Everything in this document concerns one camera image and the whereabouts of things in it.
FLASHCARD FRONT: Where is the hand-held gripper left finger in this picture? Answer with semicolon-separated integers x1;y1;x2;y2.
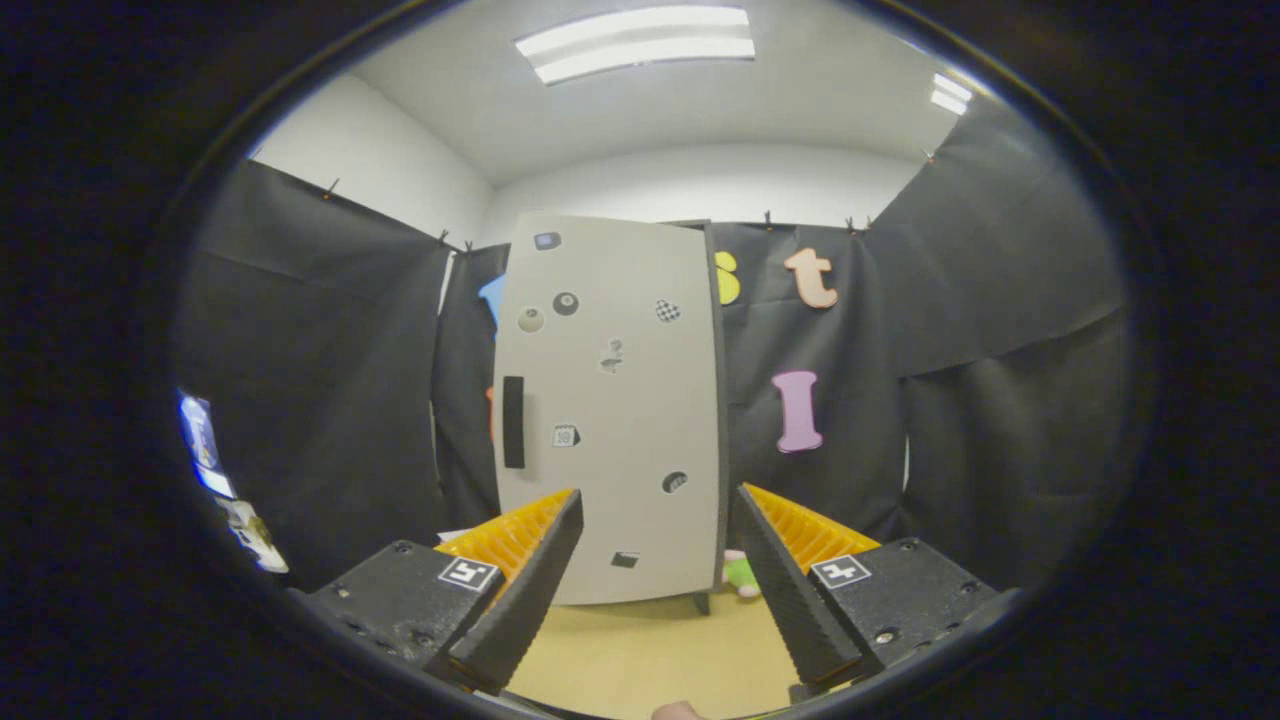
290;488;585;696

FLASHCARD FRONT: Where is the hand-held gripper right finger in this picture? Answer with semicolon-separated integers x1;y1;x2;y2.
733;484;1021;703

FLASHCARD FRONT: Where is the black cabinet door handle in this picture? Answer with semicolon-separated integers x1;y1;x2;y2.
502;376;526;470

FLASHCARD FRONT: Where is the dark grey shoe cabinet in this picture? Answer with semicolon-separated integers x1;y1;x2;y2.
660;218;733;616

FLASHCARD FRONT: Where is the light grey shoe cabinet door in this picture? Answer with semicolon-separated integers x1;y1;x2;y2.
492;213;723;606

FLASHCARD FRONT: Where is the green plush toy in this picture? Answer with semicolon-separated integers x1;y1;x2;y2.
722;550;763;599

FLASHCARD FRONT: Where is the white side table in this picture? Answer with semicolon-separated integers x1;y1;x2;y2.
215;497;291;574

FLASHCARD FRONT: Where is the black backdrop cloth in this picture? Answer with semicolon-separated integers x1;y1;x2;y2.
172;95;1136;591

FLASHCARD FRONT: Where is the computer monitor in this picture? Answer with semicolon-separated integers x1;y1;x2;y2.
178;392;236;499

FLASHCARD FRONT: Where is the small ceiling light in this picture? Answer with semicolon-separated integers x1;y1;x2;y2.
930;72;973;116

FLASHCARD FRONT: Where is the long ceiling light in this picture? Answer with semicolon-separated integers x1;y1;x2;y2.
514;5;757;86

